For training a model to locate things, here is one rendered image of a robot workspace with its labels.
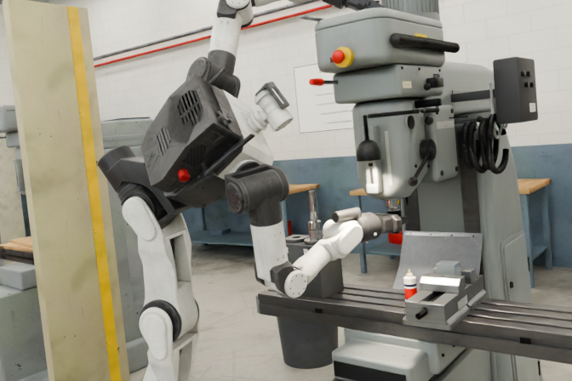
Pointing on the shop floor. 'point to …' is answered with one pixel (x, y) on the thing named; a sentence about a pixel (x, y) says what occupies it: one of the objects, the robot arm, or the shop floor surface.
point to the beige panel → (66, 190)
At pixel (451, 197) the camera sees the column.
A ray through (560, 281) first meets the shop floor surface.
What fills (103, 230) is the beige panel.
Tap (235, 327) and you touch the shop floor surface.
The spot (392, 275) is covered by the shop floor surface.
